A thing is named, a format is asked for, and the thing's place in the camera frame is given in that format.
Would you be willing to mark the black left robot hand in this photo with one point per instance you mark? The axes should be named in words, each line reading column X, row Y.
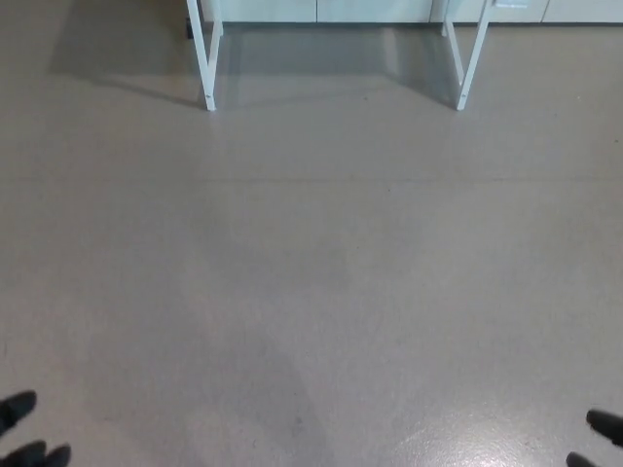
column 19, row 404

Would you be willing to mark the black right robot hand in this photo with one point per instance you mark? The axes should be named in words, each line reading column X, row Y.
column 606, row 423

